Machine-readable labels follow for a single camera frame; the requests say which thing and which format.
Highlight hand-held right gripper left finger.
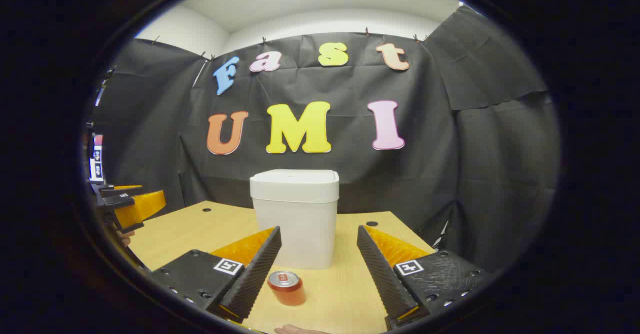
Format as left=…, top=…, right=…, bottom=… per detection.
left=150, top=226, right=282, bottom=324

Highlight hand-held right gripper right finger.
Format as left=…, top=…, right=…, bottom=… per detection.
left=356, top=225, right=493, bottom=331

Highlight red pop can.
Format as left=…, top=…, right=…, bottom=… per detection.
left=267, top=271, right=307, bottom=306

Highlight white desktop garbage bin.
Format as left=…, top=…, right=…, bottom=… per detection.
left=250, top=169, right=340, bottom=270

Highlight wooden desktop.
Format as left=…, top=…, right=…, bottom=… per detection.
left=127, top=200, right=438, bottom=334

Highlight white and blue background items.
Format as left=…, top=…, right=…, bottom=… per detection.
left=89, top=134, right=105, bottom=182

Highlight black backdrop cloth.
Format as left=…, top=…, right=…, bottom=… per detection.
left=87, top=4, right=561, bottom=275

